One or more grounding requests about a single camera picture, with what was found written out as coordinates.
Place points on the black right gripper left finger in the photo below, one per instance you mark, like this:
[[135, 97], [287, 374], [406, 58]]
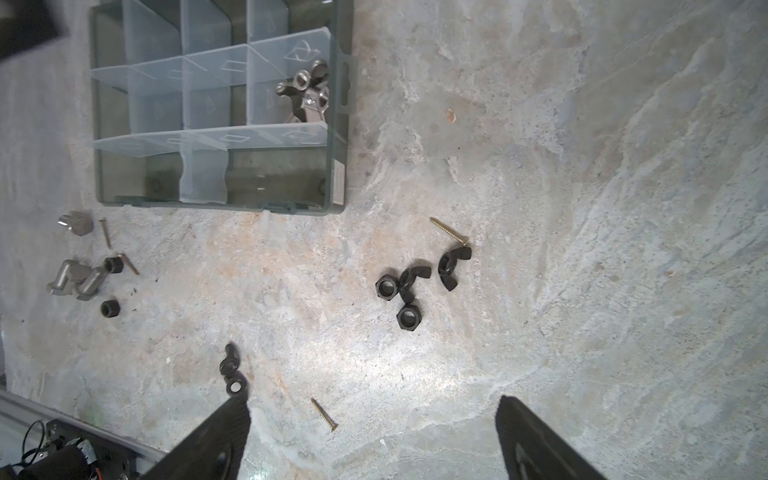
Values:
[[214, 450]]

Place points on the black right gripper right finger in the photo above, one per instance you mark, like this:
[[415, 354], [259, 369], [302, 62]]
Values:
[[532, 450]]

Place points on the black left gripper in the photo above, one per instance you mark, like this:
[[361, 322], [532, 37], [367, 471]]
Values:
[[26, 25]]

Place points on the grey compartment organizer box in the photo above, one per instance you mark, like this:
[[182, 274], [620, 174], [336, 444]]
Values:
[[185, 109]]

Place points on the silver spacer cluster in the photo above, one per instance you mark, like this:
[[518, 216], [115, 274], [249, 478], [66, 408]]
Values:
[[74, 278]]

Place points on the silver wing nuts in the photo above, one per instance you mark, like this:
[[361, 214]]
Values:
[[309, 93]]

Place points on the brass screw near nuts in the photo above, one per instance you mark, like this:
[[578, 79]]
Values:
[[449, 231]]

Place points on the black wing nut pair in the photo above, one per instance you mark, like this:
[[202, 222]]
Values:
[[229, 369]]

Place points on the brass screw centre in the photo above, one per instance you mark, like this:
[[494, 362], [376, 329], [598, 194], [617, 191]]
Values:
[[333, 425]]

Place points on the black hex nut left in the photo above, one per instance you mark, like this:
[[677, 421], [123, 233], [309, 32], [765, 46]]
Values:
[[110, 308]]

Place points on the black hex nut right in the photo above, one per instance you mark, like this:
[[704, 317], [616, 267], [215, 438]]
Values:
[[409, 317]]

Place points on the small black nut left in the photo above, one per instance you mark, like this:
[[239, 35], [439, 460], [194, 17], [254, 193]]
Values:
[[113, 265]]

